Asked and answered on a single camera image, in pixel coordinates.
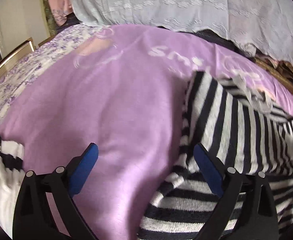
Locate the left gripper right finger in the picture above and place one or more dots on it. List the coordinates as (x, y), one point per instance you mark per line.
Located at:
(245, 208)

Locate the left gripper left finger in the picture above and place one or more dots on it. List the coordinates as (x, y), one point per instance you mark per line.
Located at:
(45, 208)

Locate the black white striped sweater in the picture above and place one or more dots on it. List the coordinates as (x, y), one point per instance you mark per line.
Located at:
(147, 184)

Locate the purple floral bed sheet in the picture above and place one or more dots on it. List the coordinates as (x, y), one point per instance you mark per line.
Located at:
(28, 69)

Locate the purple smile blanket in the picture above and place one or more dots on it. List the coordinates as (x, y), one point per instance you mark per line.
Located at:
(154, 56)

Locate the brown woven mat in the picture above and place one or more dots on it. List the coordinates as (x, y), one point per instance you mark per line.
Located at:
(281, 70)

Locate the wooden framed furniture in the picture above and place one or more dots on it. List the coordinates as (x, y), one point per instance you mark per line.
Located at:
(16, 55)

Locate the black garment under cover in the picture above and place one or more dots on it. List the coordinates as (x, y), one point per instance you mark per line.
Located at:
(212, 37)

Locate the white lace cover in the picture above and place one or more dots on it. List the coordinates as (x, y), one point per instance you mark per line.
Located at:
(252, 25)

